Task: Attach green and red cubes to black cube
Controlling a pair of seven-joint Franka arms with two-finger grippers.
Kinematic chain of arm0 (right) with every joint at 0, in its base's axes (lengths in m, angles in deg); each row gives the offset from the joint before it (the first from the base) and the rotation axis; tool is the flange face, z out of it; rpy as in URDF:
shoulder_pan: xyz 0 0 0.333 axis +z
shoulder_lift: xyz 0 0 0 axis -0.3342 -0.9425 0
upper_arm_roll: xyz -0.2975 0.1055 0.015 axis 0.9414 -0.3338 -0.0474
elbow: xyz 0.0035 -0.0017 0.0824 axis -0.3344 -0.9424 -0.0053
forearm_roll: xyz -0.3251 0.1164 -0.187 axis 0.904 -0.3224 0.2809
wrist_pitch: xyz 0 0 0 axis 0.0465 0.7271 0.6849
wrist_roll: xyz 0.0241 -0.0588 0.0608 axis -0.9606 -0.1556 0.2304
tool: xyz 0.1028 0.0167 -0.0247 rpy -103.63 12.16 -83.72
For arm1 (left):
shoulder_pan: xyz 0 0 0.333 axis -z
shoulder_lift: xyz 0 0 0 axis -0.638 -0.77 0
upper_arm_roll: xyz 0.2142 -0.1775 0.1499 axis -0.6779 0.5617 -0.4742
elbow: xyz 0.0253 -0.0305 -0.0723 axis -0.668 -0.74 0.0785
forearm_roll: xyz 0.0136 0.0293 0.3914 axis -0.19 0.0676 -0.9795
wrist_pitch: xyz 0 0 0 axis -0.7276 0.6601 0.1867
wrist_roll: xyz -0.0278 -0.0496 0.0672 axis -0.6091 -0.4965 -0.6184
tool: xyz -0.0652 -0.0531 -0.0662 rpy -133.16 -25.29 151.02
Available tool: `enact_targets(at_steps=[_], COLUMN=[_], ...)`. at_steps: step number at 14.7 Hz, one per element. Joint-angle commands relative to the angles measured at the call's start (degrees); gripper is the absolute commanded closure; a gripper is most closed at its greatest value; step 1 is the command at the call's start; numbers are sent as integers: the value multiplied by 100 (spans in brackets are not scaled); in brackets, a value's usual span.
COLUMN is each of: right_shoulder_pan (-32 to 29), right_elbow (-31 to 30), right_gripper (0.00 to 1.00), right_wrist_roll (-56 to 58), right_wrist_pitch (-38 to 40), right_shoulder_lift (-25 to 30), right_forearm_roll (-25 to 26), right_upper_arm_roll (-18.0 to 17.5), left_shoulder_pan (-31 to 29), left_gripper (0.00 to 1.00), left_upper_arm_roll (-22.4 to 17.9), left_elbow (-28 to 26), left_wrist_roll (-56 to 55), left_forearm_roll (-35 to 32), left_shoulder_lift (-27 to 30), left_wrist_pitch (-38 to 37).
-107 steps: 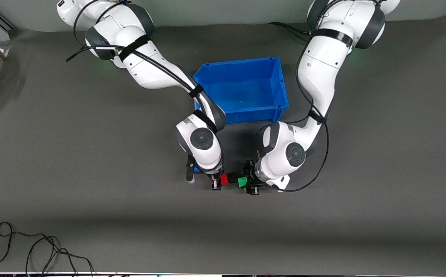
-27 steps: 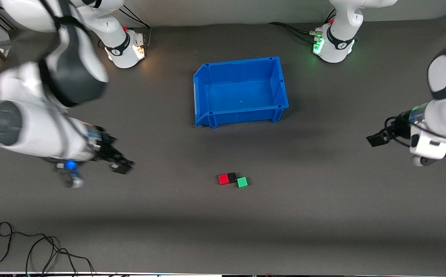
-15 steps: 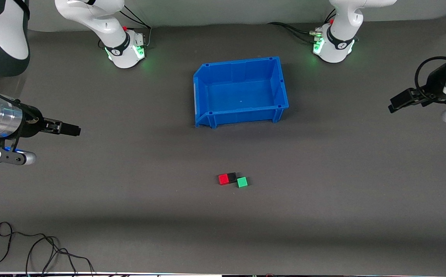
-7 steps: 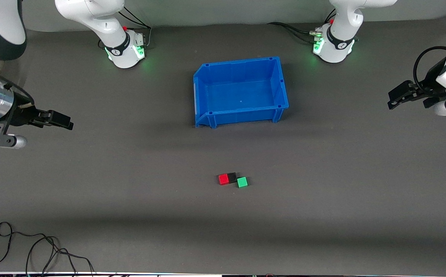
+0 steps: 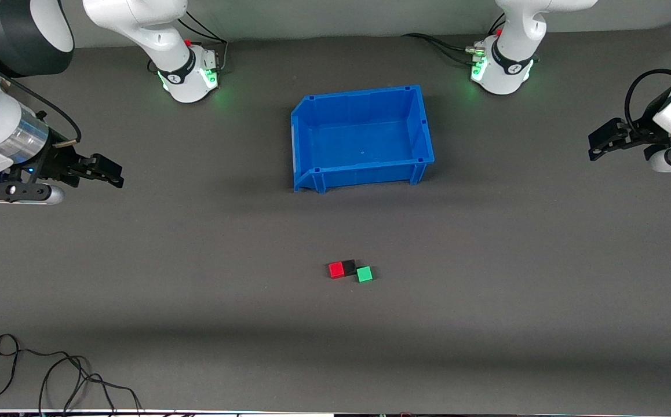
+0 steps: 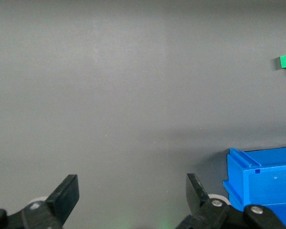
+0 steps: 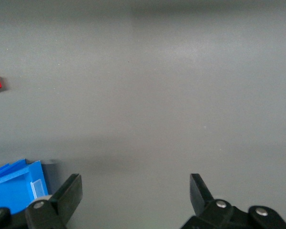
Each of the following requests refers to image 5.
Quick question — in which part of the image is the blue plastic bin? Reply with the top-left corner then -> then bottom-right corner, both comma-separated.
290,85 -> 435,193

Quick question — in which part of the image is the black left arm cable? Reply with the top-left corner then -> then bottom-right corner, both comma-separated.
625,68 -> 671,131

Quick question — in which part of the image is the black base cable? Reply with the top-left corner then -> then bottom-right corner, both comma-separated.
400,32 -> 478,53
425,38 -> 478,65
176,10 -> 229,71

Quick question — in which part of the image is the long black table cable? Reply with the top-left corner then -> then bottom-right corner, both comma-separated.
0,334 -> 144,413

